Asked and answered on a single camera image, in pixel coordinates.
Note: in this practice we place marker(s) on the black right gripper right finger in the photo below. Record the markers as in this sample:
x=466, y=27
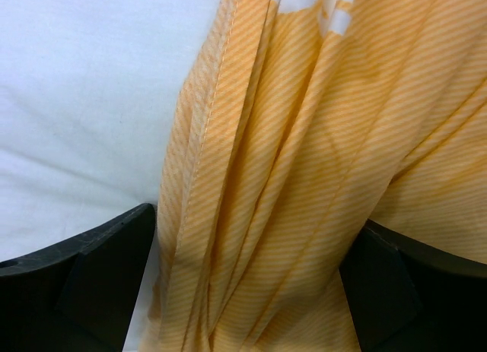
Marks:
x=404, y=295

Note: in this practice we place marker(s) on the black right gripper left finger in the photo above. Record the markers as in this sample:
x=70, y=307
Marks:
x=78, y=294

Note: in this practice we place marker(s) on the yellow printed pillowcase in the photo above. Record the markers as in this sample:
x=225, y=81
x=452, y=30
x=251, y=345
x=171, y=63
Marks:
x=300, y=120

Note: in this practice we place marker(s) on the white pillow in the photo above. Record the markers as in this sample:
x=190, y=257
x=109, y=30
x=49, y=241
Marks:
x=88, y=95

